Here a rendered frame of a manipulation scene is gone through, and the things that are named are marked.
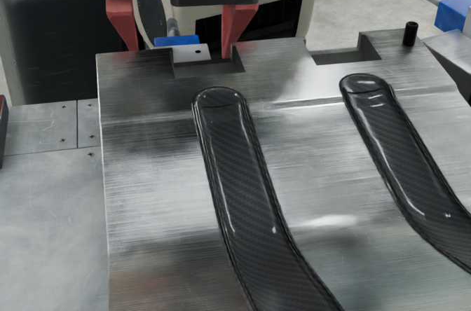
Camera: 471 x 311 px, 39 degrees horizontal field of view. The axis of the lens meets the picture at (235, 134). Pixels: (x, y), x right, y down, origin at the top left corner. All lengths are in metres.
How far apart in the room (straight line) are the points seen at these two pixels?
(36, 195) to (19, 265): 0.07
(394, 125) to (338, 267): 0.16
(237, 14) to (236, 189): 0.19
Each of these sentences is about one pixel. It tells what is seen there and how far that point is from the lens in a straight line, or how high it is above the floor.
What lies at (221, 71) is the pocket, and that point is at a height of 0.87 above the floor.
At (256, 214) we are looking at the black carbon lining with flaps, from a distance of 0.40.
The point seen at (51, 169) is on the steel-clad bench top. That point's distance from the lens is 0.57.
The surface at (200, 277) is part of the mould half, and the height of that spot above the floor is 0.90.
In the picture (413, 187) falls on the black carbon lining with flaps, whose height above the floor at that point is 0.88.
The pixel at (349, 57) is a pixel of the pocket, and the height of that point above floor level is 0.87.
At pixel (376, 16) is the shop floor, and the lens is 2.53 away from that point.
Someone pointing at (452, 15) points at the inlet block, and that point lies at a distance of 0.67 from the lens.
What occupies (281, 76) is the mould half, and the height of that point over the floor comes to 0.89.
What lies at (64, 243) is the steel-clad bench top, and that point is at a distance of 0.50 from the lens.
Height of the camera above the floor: 1.16
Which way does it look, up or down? 38 degrees down
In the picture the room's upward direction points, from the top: 1 degrees clockwise
